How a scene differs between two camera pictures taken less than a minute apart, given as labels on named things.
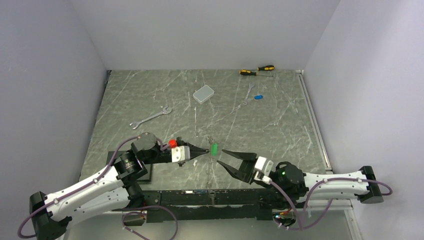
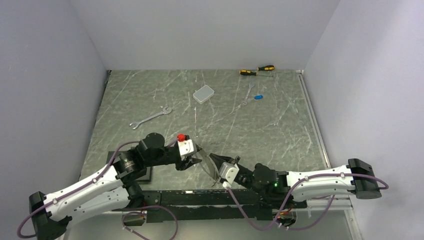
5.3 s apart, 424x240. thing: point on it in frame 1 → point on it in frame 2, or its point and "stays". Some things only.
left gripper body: [182, 162] → [181, 164]
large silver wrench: [165, 111] stays
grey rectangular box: [203, 94] stays
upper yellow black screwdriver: [269, 67] stays
